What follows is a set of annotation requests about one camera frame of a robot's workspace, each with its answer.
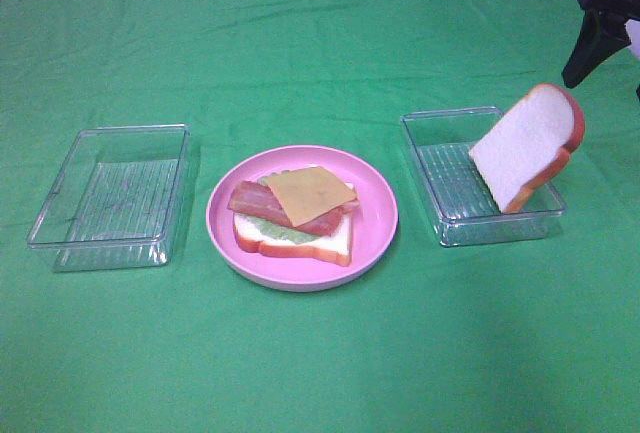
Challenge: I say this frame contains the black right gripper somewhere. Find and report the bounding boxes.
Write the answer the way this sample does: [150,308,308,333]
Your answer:
[562,0,639,88]

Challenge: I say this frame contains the bacon strip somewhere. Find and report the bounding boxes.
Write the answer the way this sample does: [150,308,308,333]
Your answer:
[339,199,360,214]
[227,180,348,236]

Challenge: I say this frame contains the yellow cheese slice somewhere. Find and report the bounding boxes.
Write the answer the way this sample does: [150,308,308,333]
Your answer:
[263,166,357,226]

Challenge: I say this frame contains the bread slice from tray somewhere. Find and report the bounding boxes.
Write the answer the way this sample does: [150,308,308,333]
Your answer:
[232,207,359,267]

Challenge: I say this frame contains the green lettuce leaf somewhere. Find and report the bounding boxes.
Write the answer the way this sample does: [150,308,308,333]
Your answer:
[252,175,316,245]

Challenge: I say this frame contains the right clear plastic tray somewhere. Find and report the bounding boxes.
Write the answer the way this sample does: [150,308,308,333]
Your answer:
[401,106,566,247]

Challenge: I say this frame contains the clear plastic tray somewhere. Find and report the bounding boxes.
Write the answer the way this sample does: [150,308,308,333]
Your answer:
[401,106,566,247]
[26,124,190,272]

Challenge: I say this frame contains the pink round plate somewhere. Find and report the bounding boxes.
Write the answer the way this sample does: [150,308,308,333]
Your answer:
[205,145,398,292]

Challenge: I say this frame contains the green tablecloth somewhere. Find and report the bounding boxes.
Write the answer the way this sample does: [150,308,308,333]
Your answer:
[1,0,639,432]

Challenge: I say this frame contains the left clear plastic tray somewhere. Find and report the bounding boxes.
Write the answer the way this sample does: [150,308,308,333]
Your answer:
[26,124,190,272]

